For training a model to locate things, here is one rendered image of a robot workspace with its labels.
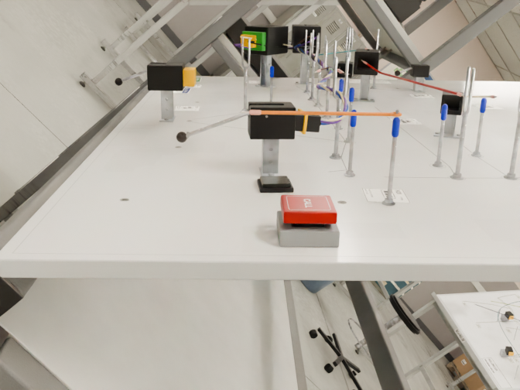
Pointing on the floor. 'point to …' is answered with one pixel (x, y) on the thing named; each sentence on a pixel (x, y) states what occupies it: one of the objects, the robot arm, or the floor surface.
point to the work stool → (364, 338)
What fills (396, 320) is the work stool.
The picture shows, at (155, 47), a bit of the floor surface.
